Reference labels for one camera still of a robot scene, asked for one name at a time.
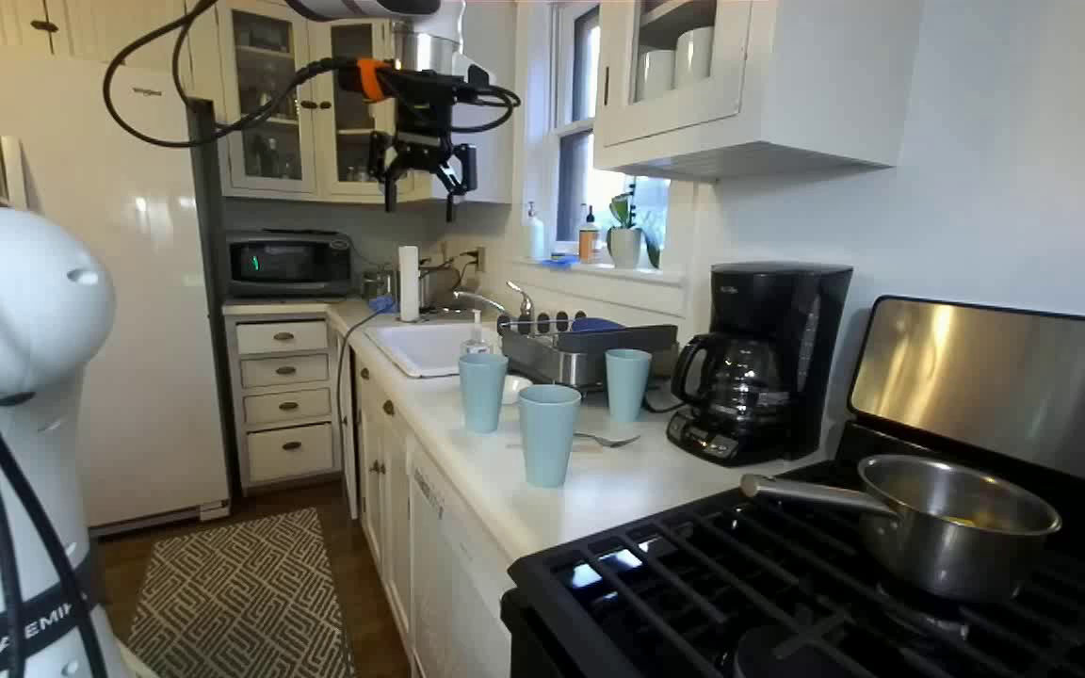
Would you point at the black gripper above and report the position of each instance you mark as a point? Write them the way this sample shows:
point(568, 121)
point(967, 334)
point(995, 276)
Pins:
point(422, 151)

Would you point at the teal plastic cup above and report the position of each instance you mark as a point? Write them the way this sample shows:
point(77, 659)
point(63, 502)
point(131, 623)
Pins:
point(627, 385)
point(483, 398)
point(547, 439)

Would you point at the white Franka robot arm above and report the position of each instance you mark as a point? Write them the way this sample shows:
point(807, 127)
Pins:
point(18, 303)

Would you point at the white paper towel roll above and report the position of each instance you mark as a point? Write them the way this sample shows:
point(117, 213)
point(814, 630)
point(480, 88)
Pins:
point(408, 285)

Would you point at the silver bread toaster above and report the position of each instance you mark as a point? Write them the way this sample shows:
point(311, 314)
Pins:
point(378, 285)

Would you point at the blue cloth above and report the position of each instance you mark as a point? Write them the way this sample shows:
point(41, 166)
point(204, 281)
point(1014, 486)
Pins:
point(381, 303)

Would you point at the white soap bottle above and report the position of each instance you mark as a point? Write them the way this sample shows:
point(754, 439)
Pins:
point(532, 236)

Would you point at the chrome sink faucet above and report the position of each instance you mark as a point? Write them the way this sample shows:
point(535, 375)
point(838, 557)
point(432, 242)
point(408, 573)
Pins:
point(522, 303)

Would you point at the blue sponge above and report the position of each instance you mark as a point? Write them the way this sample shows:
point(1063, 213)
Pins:
point(560, 261)

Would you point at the white kitchen sink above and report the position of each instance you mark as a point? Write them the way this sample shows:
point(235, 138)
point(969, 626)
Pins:
point(432, 347)

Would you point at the orange pump bottle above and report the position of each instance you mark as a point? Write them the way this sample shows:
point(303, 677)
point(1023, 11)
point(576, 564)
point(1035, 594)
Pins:
point(588, 236)

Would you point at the kitchen window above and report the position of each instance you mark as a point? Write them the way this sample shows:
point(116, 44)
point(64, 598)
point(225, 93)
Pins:
point(582, 127)

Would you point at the white pot with plant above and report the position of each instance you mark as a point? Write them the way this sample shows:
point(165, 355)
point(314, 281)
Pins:
point(627, 236)

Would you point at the dark dish drying rack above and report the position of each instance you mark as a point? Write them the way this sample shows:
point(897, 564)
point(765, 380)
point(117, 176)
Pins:
point(554, 360)

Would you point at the blue dish in rack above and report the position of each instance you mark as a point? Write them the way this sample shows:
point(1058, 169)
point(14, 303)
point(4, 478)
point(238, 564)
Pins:
point(592, 329)

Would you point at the white base cabinet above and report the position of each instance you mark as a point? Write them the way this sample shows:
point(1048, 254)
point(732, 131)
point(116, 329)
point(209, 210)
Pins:
point(285, 400)

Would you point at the white mug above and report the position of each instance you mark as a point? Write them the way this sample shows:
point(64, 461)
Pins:
point(696, 59)
point(657, 73)

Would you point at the white refrigerator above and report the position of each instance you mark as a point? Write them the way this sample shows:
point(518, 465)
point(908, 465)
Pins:
point(152, 314)

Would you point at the glass coffee carafe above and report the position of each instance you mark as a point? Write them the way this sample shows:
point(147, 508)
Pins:
point(732, 380)

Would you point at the white dishwasher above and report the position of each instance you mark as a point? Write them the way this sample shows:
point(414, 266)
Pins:
point(455, 578)

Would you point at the black drip coffee maker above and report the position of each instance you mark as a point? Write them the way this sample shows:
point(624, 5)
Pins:
point(800, 320)

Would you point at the patterned grey floor rug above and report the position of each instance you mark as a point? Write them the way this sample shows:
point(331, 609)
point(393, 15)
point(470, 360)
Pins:
point(244, 598)

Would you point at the black steel gas stove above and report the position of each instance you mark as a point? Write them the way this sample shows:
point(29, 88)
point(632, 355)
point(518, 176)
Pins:
point(995, 377)

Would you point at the stainless steel saucepan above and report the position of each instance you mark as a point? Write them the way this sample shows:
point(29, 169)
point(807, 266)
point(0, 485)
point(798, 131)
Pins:
point(952, 529)

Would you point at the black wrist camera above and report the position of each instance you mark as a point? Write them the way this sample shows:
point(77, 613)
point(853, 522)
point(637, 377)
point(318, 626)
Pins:
point(422, 119)

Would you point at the glass door wall cabinet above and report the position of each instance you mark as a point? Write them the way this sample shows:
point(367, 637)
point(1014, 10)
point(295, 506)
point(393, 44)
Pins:
point(303, 99)

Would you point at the white wall cabinet with mugs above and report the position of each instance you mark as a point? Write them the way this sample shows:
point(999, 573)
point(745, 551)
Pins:
point(807, 88)

